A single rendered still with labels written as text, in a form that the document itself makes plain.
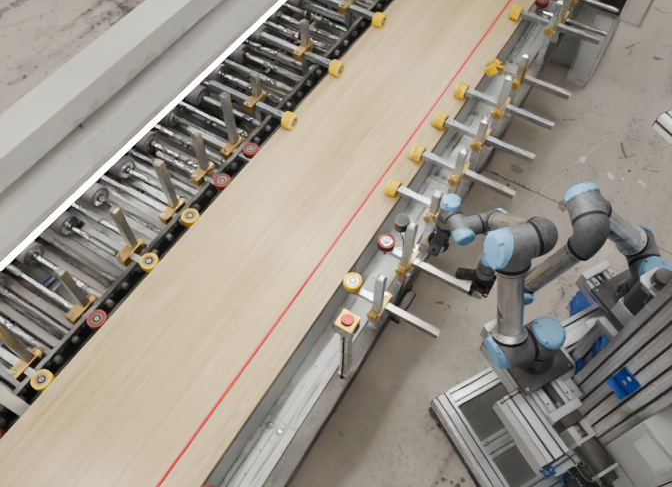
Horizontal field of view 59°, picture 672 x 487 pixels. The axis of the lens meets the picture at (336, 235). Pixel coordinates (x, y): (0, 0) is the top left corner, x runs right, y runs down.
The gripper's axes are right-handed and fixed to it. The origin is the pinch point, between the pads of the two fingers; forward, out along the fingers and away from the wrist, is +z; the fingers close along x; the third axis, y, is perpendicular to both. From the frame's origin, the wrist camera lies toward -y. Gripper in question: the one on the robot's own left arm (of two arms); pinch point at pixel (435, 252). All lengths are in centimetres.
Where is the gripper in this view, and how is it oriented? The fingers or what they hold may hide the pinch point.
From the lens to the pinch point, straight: 254.4
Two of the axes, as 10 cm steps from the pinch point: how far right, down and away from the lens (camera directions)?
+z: 0.0, 5.4, 8.4
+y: 5.2, -7.1, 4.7
